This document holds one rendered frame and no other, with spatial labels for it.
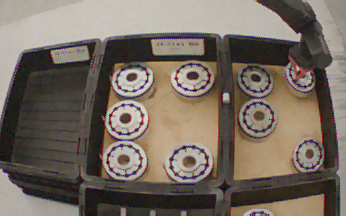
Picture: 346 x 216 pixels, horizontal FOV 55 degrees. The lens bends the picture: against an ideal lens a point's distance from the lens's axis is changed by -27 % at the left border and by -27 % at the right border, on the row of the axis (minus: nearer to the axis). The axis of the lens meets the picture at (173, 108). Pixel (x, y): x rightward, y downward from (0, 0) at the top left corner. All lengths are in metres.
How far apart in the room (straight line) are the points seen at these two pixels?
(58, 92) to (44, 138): 0.15
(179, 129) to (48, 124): 0.35
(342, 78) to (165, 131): 0.68
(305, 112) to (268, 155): 0.17
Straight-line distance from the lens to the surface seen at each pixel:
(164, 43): 1.05
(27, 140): 1.09
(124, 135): 0.97
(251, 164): 0.95
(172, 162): 0.92
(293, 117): 1.03
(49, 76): 1.19
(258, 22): 1.41
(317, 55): 0.83
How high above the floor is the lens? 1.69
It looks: 57 degrees down
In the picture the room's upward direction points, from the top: 8 degrees counter-clockwise
